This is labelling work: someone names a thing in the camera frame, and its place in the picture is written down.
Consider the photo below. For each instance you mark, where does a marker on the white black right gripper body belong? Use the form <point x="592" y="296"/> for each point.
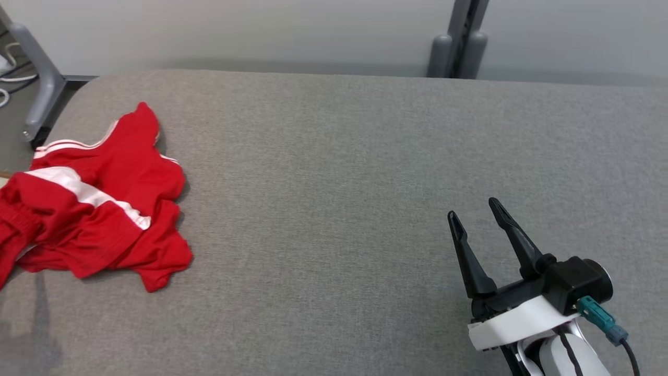
<point x="509" y="324"/>

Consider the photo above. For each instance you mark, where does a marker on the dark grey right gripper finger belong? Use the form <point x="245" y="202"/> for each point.
<point x="519" y="245"/>
<point x="472" y="266"/>

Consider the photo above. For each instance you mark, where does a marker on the red jersey white sleeves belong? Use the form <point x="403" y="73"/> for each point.
<point x="141" y="156"/>

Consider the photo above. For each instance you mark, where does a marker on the grey metal stand leg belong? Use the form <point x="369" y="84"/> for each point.
<point x="47" y="83"/>

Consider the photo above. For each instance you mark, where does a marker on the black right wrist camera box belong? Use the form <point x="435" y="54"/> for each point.
<point x="574" y="284"/>

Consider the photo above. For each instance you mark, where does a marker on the grey partition post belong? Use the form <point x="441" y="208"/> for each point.
<point x="443" y="52"/>

